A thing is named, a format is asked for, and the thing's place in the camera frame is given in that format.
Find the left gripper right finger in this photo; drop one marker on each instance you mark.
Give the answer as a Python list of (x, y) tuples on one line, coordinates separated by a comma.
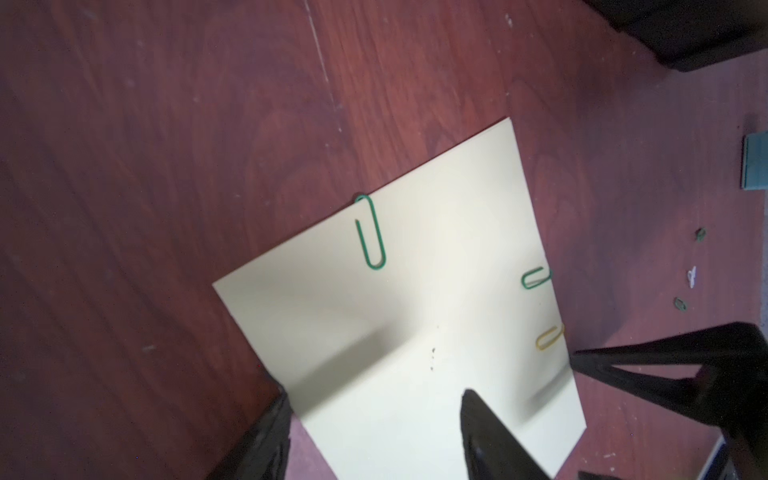
[(491, 451)]

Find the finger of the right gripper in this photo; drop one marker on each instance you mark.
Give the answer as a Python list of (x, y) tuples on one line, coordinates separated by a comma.
[(688, 397), (728, 345)]

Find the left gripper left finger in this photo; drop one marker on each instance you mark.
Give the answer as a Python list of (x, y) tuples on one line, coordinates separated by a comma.
[(262, 452)]

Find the yellow paper sheet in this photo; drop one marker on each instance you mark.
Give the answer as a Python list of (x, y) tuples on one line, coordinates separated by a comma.
[(377, 319)]

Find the white paperclip on table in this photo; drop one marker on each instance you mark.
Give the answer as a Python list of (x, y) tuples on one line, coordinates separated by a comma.
[(691, 277)]

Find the small teal alarm clock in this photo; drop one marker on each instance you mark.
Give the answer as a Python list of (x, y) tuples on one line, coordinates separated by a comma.
[(755, 162)]

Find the black plastic toolbox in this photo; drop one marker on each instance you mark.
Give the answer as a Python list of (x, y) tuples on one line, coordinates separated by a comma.
[(687, 35)]

